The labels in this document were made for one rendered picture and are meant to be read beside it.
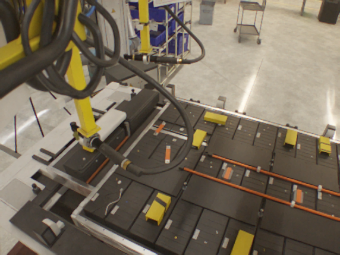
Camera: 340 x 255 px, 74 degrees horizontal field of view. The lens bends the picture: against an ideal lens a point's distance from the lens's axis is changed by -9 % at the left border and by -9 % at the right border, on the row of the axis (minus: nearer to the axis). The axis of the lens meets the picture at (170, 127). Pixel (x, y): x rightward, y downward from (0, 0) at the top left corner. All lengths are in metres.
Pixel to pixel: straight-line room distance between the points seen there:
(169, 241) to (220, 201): 0.35
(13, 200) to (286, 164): 1.75
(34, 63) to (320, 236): 1.36
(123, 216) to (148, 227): 0.14
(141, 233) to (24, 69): 1.00
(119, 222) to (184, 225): 0.32
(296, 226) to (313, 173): 0.41
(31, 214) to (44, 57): 1.30
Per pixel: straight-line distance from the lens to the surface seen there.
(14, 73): 0.40
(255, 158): 1.62
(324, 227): 1.47
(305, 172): 1.67
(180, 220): 1.29
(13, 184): 1.92
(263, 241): 1.31
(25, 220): 1.65
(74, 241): 1.46
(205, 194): 1.37
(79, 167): 1.44
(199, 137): 1.67
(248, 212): 1.36
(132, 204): 1.35
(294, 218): 1.42
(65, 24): 0.48
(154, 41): 3.93
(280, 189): 1.52
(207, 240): 1.25
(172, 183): 1.40
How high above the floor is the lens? 2.12
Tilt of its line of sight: 39 degrees down
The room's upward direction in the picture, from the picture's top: straight up
